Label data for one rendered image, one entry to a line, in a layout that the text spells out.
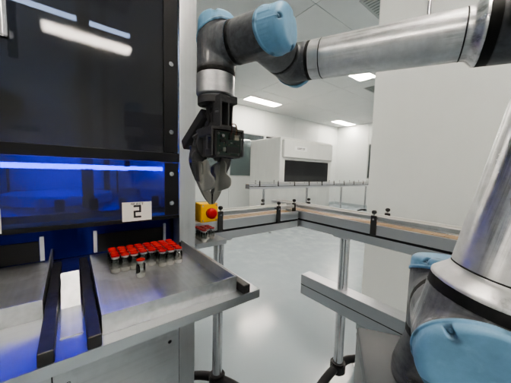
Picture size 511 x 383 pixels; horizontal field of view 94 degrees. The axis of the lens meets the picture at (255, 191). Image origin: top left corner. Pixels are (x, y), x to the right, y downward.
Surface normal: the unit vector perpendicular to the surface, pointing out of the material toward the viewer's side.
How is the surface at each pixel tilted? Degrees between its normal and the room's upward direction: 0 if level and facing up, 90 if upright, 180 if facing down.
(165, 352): 90
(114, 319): 90
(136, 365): 90
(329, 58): 112
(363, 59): 136
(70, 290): 55
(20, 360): 0
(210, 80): 90
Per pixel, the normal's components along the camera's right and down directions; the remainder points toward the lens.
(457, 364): -0.54, 0.18
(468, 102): -0.79, 0.03
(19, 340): 0.03, -1.00
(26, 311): 0.61, 0.08
